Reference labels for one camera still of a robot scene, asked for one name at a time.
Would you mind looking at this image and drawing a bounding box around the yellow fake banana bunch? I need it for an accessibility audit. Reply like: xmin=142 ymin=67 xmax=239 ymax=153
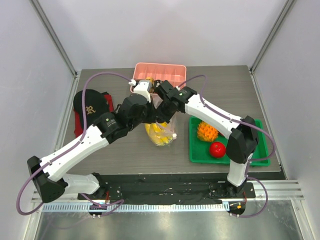
xmin=145 ymin=121 xmax=176 ymax=148

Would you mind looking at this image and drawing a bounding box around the clear zip top bag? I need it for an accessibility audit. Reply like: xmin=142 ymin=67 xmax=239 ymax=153
xmin=144 ymin=96 xmax=179 ymax=148

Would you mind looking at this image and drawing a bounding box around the fake pineapple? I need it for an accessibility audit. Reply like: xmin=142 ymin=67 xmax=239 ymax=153
xmin=196 ymin=121 xmax=219 ymax=142

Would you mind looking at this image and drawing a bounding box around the red fake apple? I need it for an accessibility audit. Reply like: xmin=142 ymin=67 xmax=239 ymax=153
xmin=209 ymin=141 xmax=226 ymax=159

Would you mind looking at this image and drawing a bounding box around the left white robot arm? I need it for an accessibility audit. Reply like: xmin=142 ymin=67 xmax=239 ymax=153
xmin=27 ymin=93 xmax=157 ymax=203

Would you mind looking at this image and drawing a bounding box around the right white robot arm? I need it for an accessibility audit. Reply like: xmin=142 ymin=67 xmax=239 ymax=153
xmin=154 ymin=80 xmax=259 ymax=198

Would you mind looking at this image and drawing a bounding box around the pink compartment box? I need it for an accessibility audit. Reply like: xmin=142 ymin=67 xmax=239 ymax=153
xmin=132 ymin=62 xmax=187 ymax=88

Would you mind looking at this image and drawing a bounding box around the yellow striped donut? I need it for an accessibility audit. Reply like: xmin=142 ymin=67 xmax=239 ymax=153
xmin=146 ymin=77 xmax=154 ymax=84

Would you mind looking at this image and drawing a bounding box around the black and red cap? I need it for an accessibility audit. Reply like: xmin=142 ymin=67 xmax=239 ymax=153
xmin=73 ymin=89 xmax=114 ymax=138

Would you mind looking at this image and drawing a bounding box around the green plastic tray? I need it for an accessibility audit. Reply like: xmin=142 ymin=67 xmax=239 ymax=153
xmin=189 ymin=116 xmax=269 ymax=165

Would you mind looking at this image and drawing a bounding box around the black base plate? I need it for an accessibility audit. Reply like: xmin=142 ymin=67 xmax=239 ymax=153
xmin=88 ymin=173 xmax=256 ymax=205

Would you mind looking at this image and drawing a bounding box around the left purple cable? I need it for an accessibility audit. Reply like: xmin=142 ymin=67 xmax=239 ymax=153
xmin=16 ymin=71 xmax=137 ymax=230

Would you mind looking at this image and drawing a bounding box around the slotted cable duct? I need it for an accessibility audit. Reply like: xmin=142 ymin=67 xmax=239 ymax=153
xmin=42 ymin=201 xmax=230 ymax=213

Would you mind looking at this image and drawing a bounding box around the left aluminium frame post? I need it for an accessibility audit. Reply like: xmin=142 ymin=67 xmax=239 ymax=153
xmin=28 ymin=0 xmax=77 ymax=76

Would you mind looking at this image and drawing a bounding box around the aluminium frame post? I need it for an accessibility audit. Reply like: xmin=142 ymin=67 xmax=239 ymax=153
xmin=28 ymin=0 xmax=77 ymax=76
xmin=249 ymin=0 xmax=297 ymax=74

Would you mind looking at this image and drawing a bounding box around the right aluminium frame post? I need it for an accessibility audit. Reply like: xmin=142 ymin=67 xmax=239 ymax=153
xmin=249 ymin=0 xmax=297 ymax=74

